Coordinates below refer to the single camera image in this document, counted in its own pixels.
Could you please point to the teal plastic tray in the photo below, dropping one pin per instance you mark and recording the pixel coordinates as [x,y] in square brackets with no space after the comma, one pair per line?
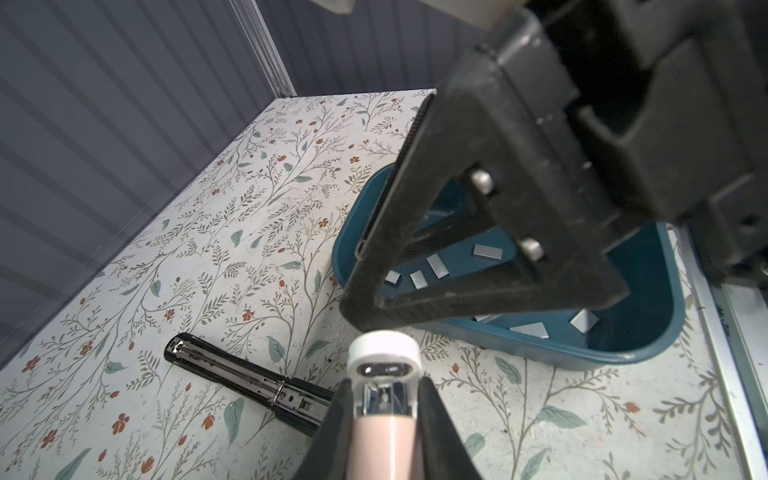
[636,329]

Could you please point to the staple strip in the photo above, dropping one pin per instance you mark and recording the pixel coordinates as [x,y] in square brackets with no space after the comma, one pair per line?
[537,330]
[584,321]
[487,252]
[392,277]
[418,280]
[437,265]

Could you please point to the black stapler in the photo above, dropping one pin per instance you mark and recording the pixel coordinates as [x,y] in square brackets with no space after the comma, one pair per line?
[295,402]

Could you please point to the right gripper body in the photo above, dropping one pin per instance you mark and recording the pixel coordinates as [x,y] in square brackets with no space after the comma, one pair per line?
[602,116]

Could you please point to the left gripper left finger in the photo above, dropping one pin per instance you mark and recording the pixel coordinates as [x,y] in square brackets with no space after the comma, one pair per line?
[328,454]

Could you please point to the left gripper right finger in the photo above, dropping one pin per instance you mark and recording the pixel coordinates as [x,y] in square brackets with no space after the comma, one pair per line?
[443,452]

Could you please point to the pink mini stapler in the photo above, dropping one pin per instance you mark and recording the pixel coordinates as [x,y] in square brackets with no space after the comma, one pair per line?
[384,368]

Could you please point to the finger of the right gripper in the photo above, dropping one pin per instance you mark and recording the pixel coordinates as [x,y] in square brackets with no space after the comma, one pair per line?
[477,161]

